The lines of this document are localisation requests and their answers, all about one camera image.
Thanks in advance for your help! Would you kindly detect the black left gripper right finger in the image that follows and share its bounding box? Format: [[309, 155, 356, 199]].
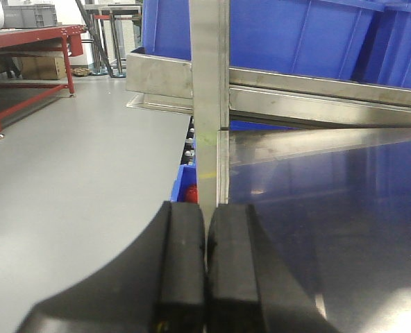
[[206, 204, 336, 332]]

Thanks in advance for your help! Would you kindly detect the red bottle in crate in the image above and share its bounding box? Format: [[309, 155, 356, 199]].
[[185, 184, 199, 203]]

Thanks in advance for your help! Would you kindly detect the blue crate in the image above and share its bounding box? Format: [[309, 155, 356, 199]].
[[142, 0, 191, 60], [376, 3, 411, 89], [228, 0, 387, 83]]

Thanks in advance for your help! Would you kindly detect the blue crate far right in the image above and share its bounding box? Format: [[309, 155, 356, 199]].
[[376, 3, 411, 89]]

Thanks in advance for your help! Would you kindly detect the stainless steel shelf frame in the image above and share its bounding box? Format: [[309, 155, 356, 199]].
[[126, 1, 411, 219]]

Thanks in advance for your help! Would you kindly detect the red metal conveyor table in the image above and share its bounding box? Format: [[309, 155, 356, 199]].
[[0, 24, 87, 139]]

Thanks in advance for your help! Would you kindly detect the blue crate behind left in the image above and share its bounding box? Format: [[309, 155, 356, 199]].
[[142, 0, 191, 60]]

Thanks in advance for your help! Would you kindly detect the cardboard box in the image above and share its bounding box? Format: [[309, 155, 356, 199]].
[[17, 56, 66, 80]]

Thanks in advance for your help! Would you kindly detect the blue crate behind right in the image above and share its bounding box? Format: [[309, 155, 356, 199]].
[[228, 0, 387, 83]]

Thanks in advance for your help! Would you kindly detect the metal stool frame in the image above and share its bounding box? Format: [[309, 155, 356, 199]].
[[76, 1, 143, 78]]

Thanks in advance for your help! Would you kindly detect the blue crate lower level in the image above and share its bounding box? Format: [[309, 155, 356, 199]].
[[170, 164, 197, 202]]

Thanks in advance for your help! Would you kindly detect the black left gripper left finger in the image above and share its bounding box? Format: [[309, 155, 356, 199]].
[[17, 201, 206, 332]]

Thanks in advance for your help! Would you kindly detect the grey plastic crate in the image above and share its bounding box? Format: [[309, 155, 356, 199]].
[[3, 4, 58, 28]]

